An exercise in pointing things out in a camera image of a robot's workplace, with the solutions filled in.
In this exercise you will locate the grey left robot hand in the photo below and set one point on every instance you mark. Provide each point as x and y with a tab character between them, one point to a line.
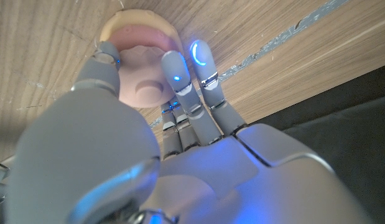
226	180

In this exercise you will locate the black fabric backdrop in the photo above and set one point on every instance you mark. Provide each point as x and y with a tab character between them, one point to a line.
335	109

